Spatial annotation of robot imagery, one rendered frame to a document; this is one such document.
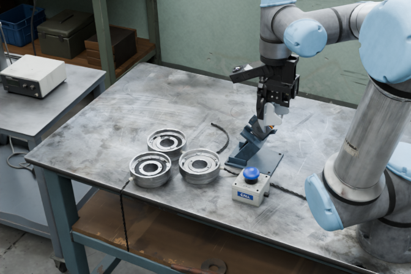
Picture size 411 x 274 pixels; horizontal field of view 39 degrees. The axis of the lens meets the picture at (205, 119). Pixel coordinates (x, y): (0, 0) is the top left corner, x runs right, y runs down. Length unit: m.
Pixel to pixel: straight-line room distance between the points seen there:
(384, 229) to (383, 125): 0.37
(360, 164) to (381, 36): 0.27
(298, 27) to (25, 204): 1.53
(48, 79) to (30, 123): 0.20
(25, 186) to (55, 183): 0.84
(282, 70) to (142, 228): 0.66
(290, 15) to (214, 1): 1.95
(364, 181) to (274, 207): 0.37
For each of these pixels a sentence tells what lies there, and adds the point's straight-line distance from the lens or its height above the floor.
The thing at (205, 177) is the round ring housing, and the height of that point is 0.83.
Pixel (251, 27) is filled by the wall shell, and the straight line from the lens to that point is 3.11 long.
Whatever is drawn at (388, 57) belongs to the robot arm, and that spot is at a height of 1.35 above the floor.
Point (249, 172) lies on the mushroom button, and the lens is 1.36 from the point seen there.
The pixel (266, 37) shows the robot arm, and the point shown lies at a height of 1.18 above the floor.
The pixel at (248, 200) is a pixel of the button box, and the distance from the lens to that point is 1.38.
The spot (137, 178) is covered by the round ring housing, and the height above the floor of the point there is 0.83.
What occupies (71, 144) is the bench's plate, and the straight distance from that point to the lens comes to 1.64.
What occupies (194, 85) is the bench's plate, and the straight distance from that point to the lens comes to 1.85.
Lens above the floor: 1.73
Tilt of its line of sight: 34 degrees down
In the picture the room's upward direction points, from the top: 2 degrees counter-clockwise
